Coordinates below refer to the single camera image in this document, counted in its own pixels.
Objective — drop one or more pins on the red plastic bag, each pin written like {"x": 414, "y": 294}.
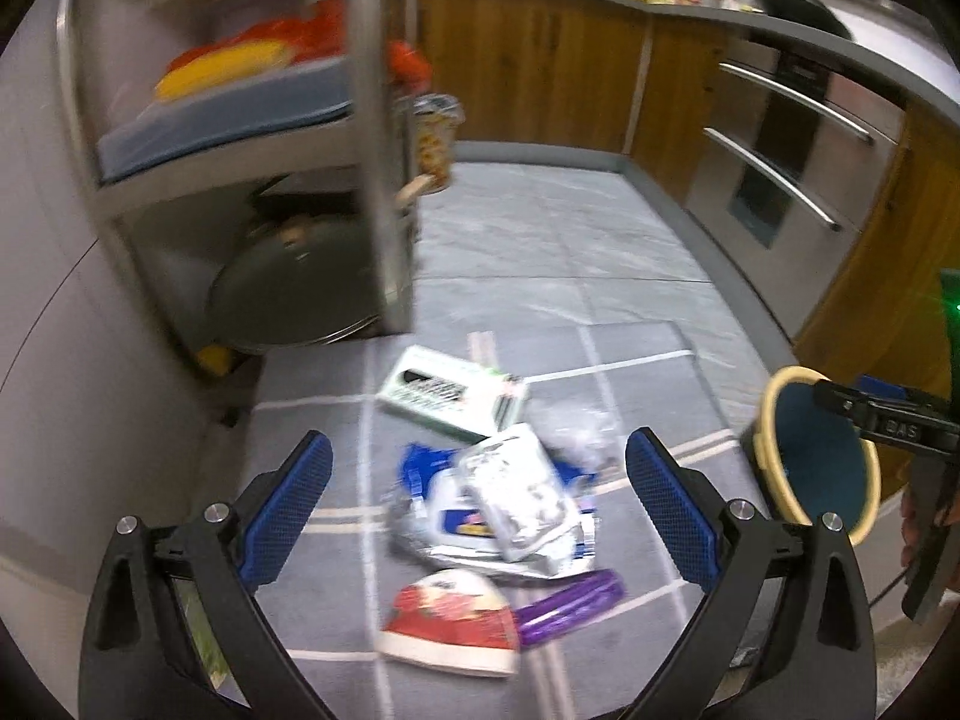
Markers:
{"x": 322, "y": 30}

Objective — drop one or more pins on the blue bin with yellow rim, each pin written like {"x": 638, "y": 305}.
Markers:
{"x": 817, "y": 450}

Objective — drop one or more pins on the purple bottle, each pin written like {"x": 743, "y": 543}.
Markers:
{"x": 570, "y": 607}

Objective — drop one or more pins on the grey pot lid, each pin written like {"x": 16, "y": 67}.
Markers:
{"x": 300, "y": 292}

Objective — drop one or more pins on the yellow packet on rack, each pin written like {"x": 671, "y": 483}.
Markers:
{"x": 225, "y": 71}

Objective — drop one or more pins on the green and white box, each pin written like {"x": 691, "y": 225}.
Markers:
{"x": 450, "y": 394}

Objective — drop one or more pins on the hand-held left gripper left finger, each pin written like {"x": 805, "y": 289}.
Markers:
{"x": 289, "y": 510}

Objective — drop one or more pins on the small yellow object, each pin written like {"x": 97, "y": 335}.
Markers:
{"x": 216, "y": 361}

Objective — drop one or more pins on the grey kitchen countertop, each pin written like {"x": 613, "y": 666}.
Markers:
{"x": 900, "y": 37}

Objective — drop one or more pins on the stainless steel built-in oven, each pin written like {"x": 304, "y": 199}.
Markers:
{"x": 787, "y": 165}

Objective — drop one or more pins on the metal shelf rack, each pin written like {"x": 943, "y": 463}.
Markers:
{"x": 382, "y": 165}

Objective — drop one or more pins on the grey checked mat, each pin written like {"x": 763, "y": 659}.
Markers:
{"x": 300, "y": 405}

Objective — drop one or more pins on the white blister pack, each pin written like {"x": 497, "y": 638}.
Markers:
{"x": 517, "y": 487}

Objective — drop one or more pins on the red and white packet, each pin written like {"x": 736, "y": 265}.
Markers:
{"x": 450, "y": 622}

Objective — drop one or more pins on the blue and white wipes packet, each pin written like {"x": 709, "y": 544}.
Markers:
{"x": 442, "y": 532}

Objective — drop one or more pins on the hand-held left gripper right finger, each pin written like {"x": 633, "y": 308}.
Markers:
{"x": 671, "y": 506}

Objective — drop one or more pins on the black wok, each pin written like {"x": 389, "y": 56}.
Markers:
{"x": 802, "y": 11}

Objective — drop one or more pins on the blue grey tray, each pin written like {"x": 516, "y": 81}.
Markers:
{"x": 225, "y": 124}

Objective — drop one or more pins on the clear plastic wrapper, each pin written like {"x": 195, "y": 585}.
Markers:
{"x": 581, "y": 427}

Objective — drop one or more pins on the person's right hand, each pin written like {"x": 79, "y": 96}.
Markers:
{"x": 909, "y": 532}

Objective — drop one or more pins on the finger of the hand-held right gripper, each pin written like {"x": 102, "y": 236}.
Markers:
{"x": 885, "y": 384}
{"x": 892, "y": 424}

